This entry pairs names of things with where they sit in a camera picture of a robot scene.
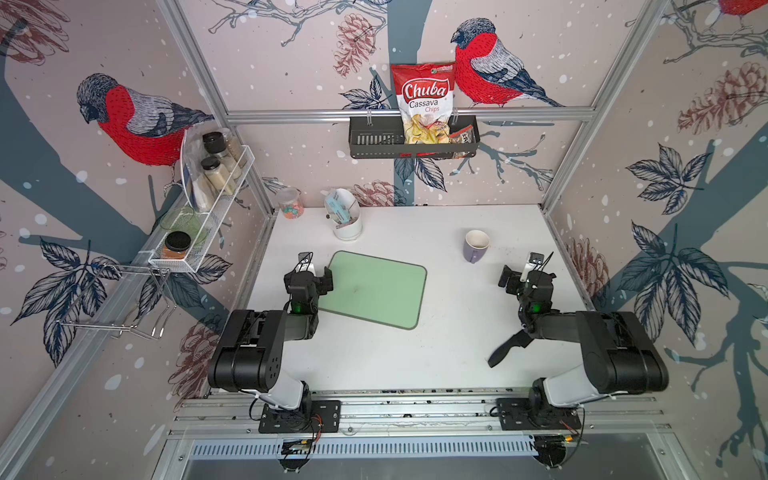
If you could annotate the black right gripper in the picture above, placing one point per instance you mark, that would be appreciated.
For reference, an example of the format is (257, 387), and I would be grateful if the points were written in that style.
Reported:
(513, 278)

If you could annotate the green cutting board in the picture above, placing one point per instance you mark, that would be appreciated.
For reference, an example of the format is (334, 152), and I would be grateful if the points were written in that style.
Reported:
(374, 289)

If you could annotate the purple mug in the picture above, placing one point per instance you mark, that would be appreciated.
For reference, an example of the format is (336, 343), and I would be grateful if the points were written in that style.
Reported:
(476, 244)

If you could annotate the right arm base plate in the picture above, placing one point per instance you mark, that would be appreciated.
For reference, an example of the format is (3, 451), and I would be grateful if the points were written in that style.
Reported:
(518, 414)

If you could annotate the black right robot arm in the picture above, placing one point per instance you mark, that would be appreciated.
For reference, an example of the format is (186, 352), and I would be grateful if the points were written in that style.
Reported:
(618, 356)

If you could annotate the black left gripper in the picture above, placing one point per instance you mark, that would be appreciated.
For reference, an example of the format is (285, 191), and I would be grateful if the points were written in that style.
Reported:
(323, 282)

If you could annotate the red cassava chips bag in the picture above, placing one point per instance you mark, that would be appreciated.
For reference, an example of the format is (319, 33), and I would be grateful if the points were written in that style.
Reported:
(425, 95)

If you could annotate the wire hook rack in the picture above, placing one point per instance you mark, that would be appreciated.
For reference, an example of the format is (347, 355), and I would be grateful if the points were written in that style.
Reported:
(139, 304)

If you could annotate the small dark snack packet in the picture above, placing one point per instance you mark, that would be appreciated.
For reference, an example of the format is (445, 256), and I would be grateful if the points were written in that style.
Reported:
(460, 137)

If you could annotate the black knife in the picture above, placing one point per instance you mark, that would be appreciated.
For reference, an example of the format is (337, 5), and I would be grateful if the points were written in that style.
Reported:
(521, 339)

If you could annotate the clear acrylic wall shelf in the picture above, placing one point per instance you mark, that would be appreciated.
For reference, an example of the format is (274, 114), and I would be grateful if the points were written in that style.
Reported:
(204, 209)

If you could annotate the black wall basket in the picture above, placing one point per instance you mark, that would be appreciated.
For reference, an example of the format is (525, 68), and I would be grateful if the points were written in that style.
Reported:
(382, 137)

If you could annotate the candy jar with lid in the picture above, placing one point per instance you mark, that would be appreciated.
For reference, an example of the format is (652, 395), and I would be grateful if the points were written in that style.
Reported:
(289, 202)

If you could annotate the white utensil holder cup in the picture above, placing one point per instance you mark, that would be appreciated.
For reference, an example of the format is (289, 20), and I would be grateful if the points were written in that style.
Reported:
(353, 230)

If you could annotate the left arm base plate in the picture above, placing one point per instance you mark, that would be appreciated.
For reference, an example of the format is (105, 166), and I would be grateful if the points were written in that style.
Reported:
(321, 416)

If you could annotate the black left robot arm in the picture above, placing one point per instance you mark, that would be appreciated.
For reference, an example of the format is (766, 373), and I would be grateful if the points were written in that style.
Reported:
(248, 357)

